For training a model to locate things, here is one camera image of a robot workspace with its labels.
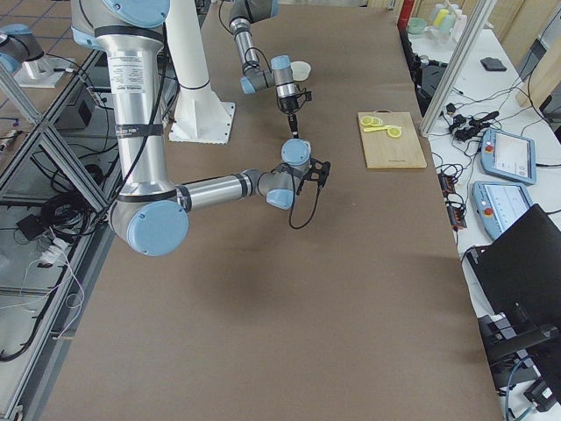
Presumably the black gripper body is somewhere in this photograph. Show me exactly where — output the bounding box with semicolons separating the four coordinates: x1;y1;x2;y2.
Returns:
278;96;300;115
295;173;311;196

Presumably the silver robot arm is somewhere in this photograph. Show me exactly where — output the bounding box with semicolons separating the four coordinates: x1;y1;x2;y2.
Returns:
227;0;301;139
71;1;315;256

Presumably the white round bowl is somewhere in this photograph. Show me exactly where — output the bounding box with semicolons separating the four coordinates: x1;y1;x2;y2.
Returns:
291;61;311;82

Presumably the bamboo cutting board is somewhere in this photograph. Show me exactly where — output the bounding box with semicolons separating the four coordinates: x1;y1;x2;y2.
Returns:
358;111;427;170

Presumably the yellow plastic knife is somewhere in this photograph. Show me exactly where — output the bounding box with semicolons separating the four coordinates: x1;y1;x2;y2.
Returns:
363;125;396;132

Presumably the lemon slice bottom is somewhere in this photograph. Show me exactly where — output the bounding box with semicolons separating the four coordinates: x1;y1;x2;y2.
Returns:
387;126;402;139

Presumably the near blue teach pendant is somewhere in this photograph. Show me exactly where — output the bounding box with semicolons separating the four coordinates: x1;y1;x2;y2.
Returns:
472;182;534;239

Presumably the blue teach pendant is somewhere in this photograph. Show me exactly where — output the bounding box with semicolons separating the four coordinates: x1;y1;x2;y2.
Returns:
472;182;534;239
480;128;536;185

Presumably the far blue teach pendant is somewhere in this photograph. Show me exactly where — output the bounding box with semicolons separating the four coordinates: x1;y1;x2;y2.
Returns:
480;128;536;185

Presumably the black monitor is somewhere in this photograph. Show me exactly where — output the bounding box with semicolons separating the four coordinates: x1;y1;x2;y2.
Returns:
468;204;560;379

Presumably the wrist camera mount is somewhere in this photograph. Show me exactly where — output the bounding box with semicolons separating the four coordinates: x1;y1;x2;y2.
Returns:
306;158;331;189
296;89;313;106

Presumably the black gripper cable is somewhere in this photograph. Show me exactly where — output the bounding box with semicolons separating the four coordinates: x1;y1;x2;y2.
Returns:
241;46;273;78
287;179;323;230

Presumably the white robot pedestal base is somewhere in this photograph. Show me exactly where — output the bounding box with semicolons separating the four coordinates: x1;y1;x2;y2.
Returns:
166;0;235;145

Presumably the aluminium frame post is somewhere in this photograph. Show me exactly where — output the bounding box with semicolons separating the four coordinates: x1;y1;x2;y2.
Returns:
419;0;497;138

